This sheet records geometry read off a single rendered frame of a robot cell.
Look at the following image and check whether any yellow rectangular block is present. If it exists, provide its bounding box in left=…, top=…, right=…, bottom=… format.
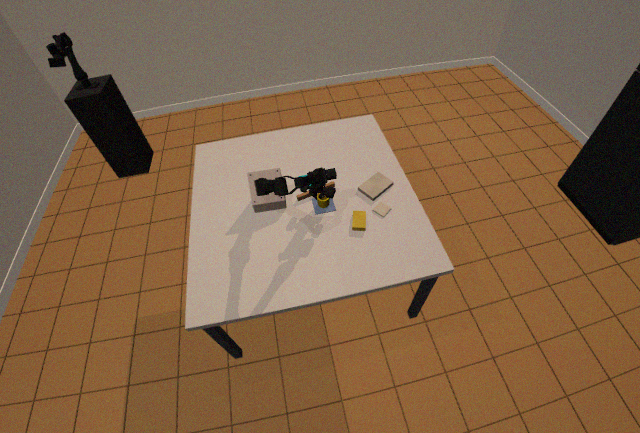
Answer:
left=352, top=211, right=366, bottom=231

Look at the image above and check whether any small beige flat tile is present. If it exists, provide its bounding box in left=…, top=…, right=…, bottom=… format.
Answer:
left=372, top=201, right=392, bottom=217

